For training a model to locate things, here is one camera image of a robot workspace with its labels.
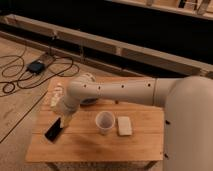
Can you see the black remote control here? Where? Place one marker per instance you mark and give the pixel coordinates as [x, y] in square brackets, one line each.
[54, 130]

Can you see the white plastic bottle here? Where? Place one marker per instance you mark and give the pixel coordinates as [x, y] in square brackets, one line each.
[56, 95]

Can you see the long wooden beam frame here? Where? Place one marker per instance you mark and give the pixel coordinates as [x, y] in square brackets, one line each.
[129, 51]

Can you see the wooden table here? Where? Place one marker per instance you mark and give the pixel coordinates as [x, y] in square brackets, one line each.
[82, 141]

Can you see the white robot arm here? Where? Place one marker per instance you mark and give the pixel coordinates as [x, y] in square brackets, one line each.
[188, 113]

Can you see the translucent plastic cup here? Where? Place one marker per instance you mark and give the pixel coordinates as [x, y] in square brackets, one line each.
[105, 121]

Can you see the white sponge block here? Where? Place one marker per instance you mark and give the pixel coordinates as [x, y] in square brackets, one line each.
[124, 126]

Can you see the dark ceramic bowl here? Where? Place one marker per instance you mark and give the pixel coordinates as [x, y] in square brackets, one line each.
[89, 101]

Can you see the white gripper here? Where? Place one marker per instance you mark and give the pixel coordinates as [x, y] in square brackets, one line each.
[66, 107]

